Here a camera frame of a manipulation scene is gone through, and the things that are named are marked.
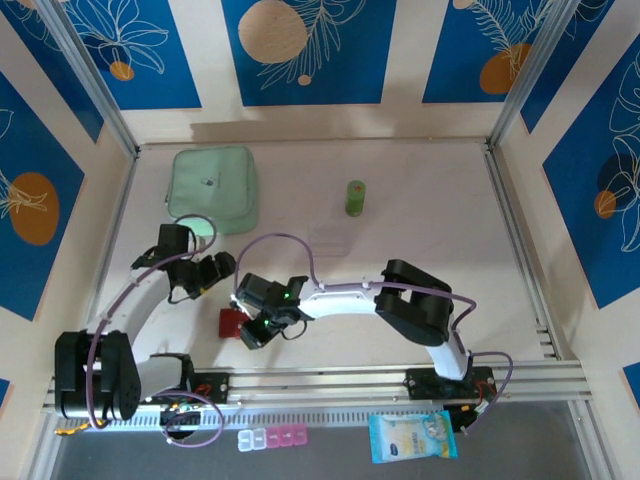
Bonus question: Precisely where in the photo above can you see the yellow handled pliers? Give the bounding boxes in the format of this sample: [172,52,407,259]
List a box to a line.
[53,423,101,436]

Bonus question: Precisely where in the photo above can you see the white pink pill organiser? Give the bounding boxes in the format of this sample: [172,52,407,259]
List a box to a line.
[237,423,309,453]

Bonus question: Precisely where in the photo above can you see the white slotted cable duct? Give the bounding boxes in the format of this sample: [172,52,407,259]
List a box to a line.
[107,405,451,429]

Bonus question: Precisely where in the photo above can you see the small black electronics board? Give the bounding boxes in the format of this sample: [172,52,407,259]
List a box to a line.
[447,404,494,431]
[159,403,204,431]

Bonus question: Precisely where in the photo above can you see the red leather card holder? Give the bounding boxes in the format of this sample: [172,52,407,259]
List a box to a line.
[218,308,251,340]

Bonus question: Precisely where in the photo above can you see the aluminium frame post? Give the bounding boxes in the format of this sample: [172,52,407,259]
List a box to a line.
[487,0,584,149]
[34,0,140,157]

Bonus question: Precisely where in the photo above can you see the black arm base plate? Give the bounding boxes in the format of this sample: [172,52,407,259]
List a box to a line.
[405,367,496,401]
[187,372,231,404]

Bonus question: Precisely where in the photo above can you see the small green bottle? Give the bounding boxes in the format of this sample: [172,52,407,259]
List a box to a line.
[345,179,368,218]

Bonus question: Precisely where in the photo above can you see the mint green zip pouch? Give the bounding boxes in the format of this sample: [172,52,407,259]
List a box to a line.
[164,145,260,236]

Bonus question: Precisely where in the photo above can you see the aluminium table side rail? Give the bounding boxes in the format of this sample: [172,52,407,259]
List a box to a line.
[482,144,560,360]

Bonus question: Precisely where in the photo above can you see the aluminium mounting rail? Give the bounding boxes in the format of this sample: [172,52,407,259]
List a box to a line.
[42,362,586,416]

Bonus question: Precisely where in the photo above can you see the blue wet wipes packet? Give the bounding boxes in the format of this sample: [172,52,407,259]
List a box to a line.
[368,410,459,465]

